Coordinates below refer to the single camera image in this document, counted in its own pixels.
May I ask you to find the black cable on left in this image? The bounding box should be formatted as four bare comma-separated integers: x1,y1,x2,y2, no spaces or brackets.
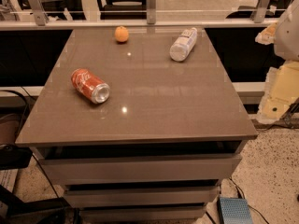
0,89,32,138

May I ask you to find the black office chair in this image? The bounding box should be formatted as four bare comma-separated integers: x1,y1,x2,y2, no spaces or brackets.
96,0,147,20

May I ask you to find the red coke can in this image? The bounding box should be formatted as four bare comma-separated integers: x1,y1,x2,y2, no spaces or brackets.
71,68,110,104

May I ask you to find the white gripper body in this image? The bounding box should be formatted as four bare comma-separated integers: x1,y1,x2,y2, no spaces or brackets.
270,62,299,105

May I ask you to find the blue perforated box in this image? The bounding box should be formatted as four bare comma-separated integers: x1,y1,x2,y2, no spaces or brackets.
218,197,253,224

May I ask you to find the grey drawer cabinet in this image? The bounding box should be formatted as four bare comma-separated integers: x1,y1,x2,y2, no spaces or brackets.
17,27,257,224

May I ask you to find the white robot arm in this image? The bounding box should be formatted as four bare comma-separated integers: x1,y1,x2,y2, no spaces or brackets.
255,0,299,124

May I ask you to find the black device on left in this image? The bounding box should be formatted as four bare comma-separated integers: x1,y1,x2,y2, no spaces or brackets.
0,144,33,170

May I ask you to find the orange fruit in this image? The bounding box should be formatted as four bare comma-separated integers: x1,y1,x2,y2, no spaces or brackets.
114,26,129,43

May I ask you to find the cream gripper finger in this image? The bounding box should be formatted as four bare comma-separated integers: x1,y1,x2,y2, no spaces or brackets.
255,23,277,45
256,67,291,124

